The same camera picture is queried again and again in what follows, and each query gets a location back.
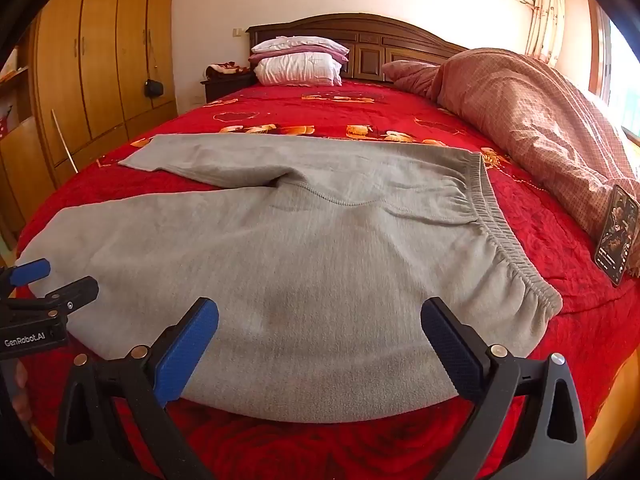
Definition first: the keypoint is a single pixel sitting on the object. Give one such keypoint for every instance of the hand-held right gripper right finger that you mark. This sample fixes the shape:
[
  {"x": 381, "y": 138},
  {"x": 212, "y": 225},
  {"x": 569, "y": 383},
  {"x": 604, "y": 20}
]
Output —
[{"x": 450, "y": 345}]

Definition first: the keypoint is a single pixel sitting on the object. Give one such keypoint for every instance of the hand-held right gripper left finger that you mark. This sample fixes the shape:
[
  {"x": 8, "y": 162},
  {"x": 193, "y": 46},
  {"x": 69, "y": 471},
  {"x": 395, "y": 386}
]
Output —
[{"x": 187, "y": 345}]

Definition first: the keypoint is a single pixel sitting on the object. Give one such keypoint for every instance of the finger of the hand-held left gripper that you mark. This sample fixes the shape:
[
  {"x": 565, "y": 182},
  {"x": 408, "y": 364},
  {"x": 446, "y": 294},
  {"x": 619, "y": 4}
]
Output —
[
  {"x": 29, "y": 271},
  {"x": 75, "y": 294}
]

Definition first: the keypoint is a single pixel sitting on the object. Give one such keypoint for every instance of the grey pants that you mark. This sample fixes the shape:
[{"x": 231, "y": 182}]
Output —
[{"x": 300, "y": 260}]

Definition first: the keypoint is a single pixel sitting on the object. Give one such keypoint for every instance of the wooden corner shelf unit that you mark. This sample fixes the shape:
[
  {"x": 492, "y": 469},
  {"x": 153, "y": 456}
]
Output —
[{"x": 20, "y": 160}]

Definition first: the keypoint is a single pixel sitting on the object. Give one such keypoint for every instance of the black smartphone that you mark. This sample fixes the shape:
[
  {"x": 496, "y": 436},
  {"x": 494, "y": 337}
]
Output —
[{"x": 617, "y": 240}]

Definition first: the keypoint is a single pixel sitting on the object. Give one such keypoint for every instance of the small black bag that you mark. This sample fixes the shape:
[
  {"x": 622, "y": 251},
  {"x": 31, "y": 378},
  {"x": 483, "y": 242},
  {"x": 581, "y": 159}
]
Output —
[{"x": 154, "y": 88}]

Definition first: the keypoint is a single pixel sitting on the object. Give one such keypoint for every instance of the wooden wardrobe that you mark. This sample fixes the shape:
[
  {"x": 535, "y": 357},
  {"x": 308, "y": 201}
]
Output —
[{"x": 100, "y": 60}]

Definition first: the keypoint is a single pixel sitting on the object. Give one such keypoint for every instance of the pink checked duvet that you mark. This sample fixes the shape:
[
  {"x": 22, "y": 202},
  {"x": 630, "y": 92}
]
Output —
[{"x": 525, "y": 105}]

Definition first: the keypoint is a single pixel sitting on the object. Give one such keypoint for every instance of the dark wooden nightstand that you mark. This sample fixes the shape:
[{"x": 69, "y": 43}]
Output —
[{"x": 225, "y": 87}]

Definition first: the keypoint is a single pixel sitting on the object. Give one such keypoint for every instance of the red floral bedspread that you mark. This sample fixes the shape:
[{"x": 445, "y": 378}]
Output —
[{"x": 350, "y": 105}]

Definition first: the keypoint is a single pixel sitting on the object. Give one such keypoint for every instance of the red printed cloth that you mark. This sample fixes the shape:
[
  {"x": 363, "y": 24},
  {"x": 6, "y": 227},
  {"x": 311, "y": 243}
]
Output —
[{"x": 225, "y": 69}]

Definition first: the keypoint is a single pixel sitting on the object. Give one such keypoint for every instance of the pink folded blanket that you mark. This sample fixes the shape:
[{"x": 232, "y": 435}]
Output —
[{"x": 300, "y": 54}]

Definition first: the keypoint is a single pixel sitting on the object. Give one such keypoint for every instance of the dark wooden headboard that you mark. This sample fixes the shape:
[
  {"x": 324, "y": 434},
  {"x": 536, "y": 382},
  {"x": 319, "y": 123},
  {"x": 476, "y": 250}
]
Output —
[{"x": 380, "y": 40}]

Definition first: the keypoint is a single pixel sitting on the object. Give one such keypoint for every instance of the window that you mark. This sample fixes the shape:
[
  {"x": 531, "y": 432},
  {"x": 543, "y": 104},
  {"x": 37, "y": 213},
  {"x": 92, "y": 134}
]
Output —
[{"x": 625, "y": 80}]

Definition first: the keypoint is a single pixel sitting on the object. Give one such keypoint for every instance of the thin white pillow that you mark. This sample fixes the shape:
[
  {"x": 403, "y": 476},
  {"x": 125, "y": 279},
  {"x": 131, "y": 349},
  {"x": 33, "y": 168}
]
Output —
[{"x": 300, "y": 43}]

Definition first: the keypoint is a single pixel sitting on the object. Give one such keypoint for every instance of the floral curtain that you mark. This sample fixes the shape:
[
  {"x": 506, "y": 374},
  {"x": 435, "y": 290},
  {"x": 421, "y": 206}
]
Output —
[{"x": 546, "y": 15}]

